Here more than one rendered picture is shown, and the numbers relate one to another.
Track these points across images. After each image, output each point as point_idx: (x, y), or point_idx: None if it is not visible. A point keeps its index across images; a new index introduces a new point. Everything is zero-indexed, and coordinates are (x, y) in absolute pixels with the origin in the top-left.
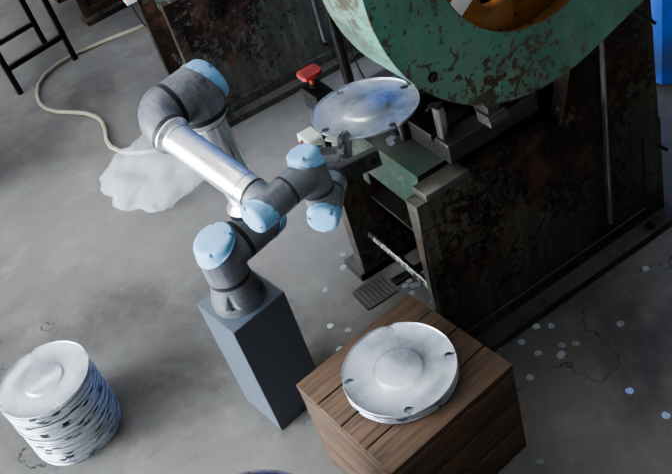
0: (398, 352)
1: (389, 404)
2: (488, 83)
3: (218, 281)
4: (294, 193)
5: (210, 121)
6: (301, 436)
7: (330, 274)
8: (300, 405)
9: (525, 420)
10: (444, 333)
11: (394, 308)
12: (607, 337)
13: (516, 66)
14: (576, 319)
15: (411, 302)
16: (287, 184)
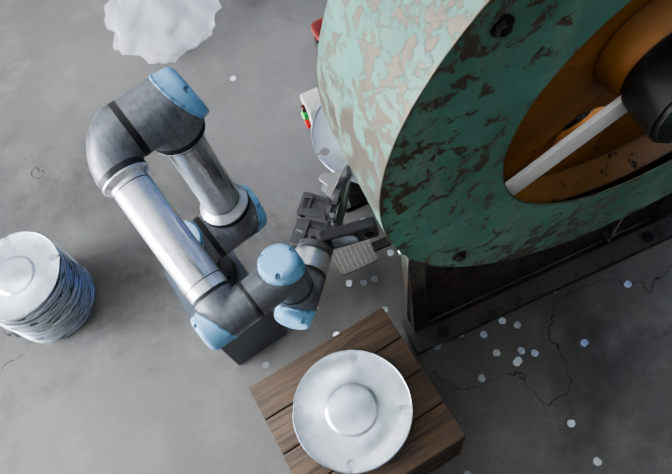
0: (355, 390)
1: (333, 452)
2: (530, 242)
3: None
4: (258, 313)
5: (180, 151)
6: (256, 377)
7: (317, 194)
8: (260, 347)
9: (465, 425)
10: (407, 372)
11: (364, 322)
12: (567, 355)
13: (573, 223)
14: (543, 324)
15: (382, 320)
16: (251, 303)
